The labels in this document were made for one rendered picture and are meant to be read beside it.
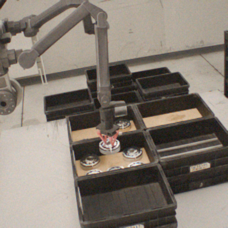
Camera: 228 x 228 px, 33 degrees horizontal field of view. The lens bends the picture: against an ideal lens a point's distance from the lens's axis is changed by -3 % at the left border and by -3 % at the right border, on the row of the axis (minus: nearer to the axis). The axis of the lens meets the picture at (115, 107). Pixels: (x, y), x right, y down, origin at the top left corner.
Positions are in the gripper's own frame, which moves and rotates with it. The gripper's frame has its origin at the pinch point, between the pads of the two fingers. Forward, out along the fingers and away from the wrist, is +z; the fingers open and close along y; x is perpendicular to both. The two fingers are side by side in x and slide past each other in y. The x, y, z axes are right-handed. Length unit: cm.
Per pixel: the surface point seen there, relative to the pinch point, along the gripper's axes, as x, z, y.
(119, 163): 0.0, 11.1, -5.4
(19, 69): -153, 72, 268
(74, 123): -13.4, 7.4, 36.9
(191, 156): -10.2, 0.3, -40.8
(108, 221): 43, 2, -32
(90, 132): -16.2, 11.7, 27.0
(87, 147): 3.7, 4.9, 11.8
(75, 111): -68, 41, 90
